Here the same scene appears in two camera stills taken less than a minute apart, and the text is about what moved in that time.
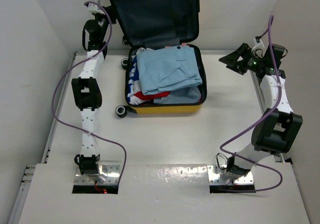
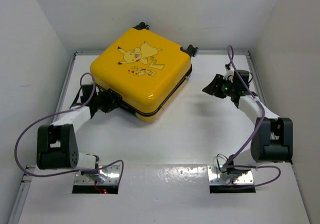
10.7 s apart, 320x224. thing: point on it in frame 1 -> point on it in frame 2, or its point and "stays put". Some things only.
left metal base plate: (109, 174) stays put
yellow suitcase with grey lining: (154, 15) -> (146, 70)
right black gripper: (243, 51) -> (212, 88)
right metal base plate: (213, 173) stays put
